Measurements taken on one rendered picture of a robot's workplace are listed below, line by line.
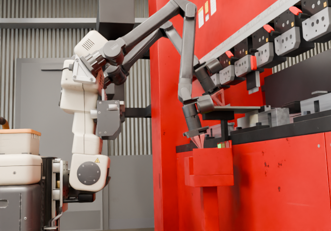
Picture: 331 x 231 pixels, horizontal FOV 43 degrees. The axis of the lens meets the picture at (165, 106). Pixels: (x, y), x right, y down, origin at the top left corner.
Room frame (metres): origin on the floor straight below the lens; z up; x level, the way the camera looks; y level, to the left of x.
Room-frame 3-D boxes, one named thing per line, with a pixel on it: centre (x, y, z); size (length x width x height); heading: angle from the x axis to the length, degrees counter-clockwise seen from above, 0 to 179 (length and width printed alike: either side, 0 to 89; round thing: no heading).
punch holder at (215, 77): (2.37, -0.31, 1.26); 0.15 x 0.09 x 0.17; 15
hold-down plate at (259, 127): (1.91, -0.38, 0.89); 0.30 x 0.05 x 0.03; 15
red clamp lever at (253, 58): (1.80, -0.40, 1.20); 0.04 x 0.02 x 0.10; 105
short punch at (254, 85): (1.96, -0.42, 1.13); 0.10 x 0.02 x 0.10; 15
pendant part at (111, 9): (3.05, 0.37, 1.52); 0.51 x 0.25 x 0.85; 12
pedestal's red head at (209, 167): (1.76, -0.17, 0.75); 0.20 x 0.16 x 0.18; 8
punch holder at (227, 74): (2.18, -0.36, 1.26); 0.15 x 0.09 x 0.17; 15
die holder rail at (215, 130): (2.50, -0.28, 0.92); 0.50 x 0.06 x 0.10; 15
